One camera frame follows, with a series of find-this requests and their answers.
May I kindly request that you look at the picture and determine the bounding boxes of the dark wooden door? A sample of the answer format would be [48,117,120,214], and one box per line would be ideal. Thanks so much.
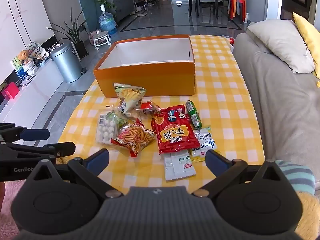
[280,0,310,21]

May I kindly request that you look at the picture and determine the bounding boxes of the yellow checkered tablecloth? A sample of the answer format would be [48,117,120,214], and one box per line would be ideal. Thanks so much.
[57,35,267,196]

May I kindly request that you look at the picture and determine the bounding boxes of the potted plant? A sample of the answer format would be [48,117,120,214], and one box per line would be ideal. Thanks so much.
[46,7,89,59]

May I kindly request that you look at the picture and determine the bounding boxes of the blue water bottle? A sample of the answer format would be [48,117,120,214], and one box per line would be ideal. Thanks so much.
[98,4,118,36]

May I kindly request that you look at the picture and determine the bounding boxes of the white low cabinet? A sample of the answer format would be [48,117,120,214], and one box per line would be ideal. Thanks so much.
[0,57,66,133]

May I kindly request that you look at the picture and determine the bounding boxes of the yellow pillow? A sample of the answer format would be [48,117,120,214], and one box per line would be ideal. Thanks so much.
[292,12,320,79]

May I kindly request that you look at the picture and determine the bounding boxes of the pink rug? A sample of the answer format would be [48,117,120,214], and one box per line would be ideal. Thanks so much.
[0,177,23,240]

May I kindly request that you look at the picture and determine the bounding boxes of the yellow fuzzy cloth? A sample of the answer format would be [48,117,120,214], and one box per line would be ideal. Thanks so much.
[296,191,320,233]

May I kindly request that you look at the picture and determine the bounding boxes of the white rolling stool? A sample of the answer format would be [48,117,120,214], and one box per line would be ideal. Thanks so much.
[89,29,112,50]

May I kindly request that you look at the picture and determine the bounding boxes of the silver trash can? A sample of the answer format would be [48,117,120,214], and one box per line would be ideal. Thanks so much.
[50,42,83,84]

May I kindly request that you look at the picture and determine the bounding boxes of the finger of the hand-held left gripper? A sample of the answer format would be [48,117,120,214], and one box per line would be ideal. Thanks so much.
[0,142,76,159]
[0,122,50,142]

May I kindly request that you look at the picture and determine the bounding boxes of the orange stacked stools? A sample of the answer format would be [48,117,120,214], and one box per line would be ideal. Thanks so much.
[228,0,247,21]

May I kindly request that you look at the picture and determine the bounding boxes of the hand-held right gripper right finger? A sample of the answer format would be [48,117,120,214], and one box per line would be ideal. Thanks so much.
[192,149,297,198]

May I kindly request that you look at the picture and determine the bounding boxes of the blue striped cloth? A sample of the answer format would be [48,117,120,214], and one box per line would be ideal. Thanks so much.
[273,160,316,196]

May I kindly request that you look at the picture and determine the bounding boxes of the beige pillow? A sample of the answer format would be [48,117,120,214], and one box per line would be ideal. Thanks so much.
[246,19,316,74]

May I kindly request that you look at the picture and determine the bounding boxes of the orange cardboard box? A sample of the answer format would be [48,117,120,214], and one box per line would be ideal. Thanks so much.
[93,34,196,98]

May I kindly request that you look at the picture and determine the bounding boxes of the green sausage packet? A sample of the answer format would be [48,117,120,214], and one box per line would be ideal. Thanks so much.
[185,100,202,131]

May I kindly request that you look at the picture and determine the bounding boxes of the white yellow snack packet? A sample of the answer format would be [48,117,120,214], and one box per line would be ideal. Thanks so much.
[190,127,221,163]

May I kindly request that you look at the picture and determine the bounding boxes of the grey tall cabinet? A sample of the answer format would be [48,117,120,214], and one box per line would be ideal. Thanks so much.
[105,0,137,23]

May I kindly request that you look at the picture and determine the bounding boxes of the clear packet of white balls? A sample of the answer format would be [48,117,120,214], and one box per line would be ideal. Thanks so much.
[96,111,123,144]

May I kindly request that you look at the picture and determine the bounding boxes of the white sachet packet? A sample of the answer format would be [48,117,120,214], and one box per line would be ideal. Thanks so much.
[164,149,196,181]

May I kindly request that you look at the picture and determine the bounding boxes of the green yellow chips bag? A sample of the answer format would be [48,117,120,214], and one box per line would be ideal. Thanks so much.
[114,83,147,114]

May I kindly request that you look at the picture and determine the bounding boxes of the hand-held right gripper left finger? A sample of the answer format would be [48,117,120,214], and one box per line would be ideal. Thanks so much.
[24,148,124,198]

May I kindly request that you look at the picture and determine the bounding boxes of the large red snack bag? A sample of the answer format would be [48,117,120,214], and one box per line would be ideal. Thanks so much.
[151,106,201,155]

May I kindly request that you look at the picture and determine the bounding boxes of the orange stick snack bag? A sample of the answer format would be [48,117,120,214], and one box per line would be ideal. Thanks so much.
[111,120,157,158]

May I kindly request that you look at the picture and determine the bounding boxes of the plush toy basket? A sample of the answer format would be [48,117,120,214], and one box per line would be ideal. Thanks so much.
[11,50,38,76]

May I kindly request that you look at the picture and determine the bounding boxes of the grey sofa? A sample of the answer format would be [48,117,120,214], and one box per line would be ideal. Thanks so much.
[232,19,320,188]

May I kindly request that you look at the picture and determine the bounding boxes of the clear candy packet red label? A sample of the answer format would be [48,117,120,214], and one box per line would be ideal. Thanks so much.
[132,100,162,120]

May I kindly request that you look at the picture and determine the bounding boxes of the red box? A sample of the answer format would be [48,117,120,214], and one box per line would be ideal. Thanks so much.
[1,82,20,99]

